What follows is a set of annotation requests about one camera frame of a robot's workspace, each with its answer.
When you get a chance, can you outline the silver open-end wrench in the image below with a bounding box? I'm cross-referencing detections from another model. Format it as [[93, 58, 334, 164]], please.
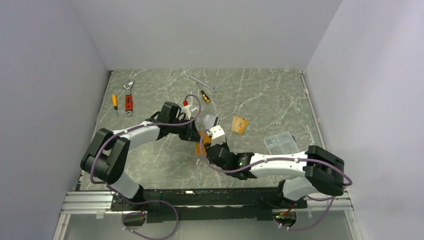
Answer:
[[183, 71, 219, 93]]

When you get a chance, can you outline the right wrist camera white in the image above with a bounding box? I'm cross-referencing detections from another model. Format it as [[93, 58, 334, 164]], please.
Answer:
[[207, 125, 227, 146]]

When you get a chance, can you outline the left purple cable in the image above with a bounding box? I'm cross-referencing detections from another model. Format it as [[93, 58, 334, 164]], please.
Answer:
[[89, 94, 202, 240]]

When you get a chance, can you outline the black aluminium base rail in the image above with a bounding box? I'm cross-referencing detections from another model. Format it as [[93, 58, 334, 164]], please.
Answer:
[[60, 187, 354, 223]]

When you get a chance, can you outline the red handled adjustable wrench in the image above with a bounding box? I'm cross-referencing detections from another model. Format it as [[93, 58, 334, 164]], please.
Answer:
[[123, 79, 134, 117]]

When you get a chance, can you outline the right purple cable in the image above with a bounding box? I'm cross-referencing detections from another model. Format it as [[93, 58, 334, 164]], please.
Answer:
[[198, 130, 353, 232]]

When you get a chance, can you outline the purple cable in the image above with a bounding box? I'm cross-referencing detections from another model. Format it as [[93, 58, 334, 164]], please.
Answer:
[[198, 130, 353, 232], [89, 94, 202, 240]]

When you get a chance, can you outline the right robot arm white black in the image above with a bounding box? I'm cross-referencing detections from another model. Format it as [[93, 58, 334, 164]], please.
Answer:
[[204, 142, 347, 208]]

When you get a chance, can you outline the small yellow screwdriver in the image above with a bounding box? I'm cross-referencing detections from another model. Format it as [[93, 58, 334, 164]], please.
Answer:
[[112, 94, 119, 117]]

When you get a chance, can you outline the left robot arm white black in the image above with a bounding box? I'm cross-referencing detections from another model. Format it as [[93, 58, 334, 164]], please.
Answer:
[[80, 101, 200, 210]]

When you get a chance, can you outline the grey credit card stack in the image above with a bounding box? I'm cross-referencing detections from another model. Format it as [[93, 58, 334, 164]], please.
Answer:
[[202, 114, 220, 130]]

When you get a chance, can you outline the black yellow stubby screwdriver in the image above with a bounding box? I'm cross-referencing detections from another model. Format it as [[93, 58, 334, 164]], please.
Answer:
[[200, 90, 211, 103]]

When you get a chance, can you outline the clear plastic screw box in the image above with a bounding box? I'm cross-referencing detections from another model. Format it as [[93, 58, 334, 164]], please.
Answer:
[[263, 131, 300, 155]]

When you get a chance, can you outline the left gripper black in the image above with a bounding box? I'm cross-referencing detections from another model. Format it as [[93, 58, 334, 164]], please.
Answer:
[[169, 116, 203, 143]]

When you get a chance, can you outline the orange leather card holder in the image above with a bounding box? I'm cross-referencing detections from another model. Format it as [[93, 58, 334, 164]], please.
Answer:
[[194, 133, 211, 156]]

